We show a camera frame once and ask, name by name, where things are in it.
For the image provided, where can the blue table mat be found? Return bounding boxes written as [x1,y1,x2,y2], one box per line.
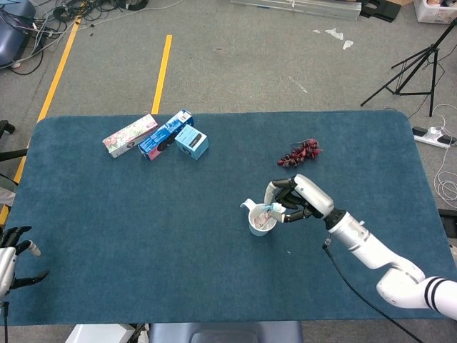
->
[5,109,451,327]

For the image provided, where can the short yellow floor tape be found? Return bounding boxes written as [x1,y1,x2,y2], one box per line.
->
[151,34,174,115]

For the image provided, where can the black tripod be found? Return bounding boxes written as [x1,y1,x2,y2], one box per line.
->
[360,17,457,118]

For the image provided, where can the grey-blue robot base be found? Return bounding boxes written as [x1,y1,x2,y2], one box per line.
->
[148,320,304,343]

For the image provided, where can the dark blue padded chair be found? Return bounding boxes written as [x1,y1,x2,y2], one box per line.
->
[0,0,36,67]

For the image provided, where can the light blue toothbrush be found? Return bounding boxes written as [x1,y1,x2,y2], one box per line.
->
[259,202,286,215]

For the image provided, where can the white base box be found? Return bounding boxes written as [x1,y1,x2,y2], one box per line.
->
[65,323,131,343]

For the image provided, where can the black office chair base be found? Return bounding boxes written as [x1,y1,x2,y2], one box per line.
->
[0,120,29,162]

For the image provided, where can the white cable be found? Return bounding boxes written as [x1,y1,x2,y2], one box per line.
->
[430,103,457,208]

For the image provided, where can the long yellow floor tape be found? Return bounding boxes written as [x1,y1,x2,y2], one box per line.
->
[0,17,82,224]

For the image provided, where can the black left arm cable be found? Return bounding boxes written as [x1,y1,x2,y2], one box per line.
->
[2,300,11,343]

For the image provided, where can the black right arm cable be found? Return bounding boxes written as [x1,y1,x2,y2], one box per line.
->
[323,242,424,343]

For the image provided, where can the white power strip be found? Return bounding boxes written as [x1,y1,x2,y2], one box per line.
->
[412,126,457,149]

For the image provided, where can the light blue cube box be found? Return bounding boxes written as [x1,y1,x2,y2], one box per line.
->
[174,124,210,161]

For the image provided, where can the aluminium rail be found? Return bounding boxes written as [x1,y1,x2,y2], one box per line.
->
[230,0,361,21]

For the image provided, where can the white toothpaste tube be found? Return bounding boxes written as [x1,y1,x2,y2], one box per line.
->
[253,210,275,229]

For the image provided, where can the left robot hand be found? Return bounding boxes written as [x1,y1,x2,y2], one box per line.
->
[0,226,50,298]

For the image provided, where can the black metal bracket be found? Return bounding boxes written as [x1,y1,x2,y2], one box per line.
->
[359,0,401,23]

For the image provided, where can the white cup with handle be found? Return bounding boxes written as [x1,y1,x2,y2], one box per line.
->
[239,199,278,237]

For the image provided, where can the person in track trousers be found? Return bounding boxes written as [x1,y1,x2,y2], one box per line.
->
[0,174,18,207]

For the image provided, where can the floral pink white box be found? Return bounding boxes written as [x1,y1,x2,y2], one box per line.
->
[102,114,159,159]

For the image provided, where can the tangled cable bundle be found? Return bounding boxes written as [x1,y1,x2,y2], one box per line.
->
[0,0,186,76]

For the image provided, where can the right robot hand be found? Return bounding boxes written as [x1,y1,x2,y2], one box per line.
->
[263,174,336,223]

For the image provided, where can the blue toothpaste box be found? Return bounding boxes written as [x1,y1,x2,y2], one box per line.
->
[137,109,196,161]

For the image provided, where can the white storage box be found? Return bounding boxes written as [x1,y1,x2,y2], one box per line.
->
[413,0,457,24]

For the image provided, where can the red grape bunch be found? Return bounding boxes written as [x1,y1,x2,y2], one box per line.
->
[276,138,324,169]

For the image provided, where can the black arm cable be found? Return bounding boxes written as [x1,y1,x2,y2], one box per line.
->
[323,242,424,343]
[2,300,11,343]

